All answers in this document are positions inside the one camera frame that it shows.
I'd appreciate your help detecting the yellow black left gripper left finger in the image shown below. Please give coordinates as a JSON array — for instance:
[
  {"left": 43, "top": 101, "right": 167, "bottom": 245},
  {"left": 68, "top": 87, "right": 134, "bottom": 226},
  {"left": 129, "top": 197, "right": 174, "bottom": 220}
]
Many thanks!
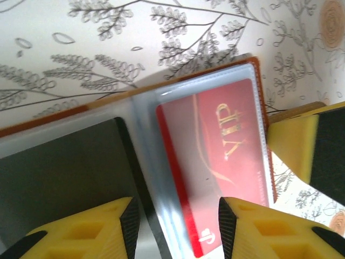
[{"left": 0, "top": 196, "right": 141, "bottom": 259}]

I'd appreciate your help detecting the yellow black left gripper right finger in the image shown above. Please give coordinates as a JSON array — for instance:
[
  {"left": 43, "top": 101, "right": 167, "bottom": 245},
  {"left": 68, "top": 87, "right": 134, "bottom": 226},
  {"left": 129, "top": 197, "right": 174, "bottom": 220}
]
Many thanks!
[{"left": 217, "top": 196, "right": 345, "bottom": 259}]

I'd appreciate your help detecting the plain black card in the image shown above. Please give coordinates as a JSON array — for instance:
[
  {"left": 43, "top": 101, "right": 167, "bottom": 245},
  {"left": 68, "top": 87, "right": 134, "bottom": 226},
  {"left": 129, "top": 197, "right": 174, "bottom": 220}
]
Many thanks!
[{"left": 0, "top": 117, "right": 175, "bottom": 259}]

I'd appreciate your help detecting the red VIP card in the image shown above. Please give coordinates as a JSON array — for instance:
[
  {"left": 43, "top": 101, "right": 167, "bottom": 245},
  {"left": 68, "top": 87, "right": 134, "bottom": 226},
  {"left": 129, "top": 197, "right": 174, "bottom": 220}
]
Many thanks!
[{"left": 155, "top": 78, "right": 271, "bottom": 259}]

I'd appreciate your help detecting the brown leather card holder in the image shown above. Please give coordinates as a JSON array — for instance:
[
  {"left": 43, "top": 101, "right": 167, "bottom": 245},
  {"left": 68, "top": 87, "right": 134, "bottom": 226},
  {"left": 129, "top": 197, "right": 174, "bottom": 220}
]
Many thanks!
[{"left": 0, "top": 56, "right": 278, "bottom": 259}]

